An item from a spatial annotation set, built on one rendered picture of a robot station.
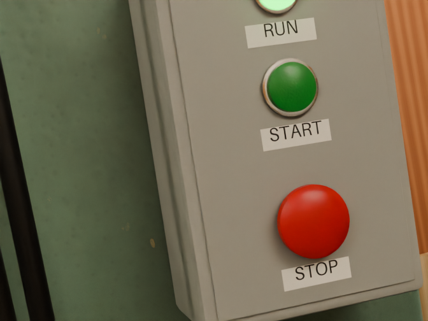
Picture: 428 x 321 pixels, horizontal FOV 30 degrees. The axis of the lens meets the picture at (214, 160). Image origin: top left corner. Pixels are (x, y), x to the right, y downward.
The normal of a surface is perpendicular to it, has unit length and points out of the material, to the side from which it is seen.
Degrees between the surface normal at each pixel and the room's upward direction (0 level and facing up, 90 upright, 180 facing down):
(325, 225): 90
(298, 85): 89
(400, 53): 87
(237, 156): 90
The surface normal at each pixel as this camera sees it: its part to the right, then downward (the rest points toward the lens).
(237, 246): 0.25, 0.01
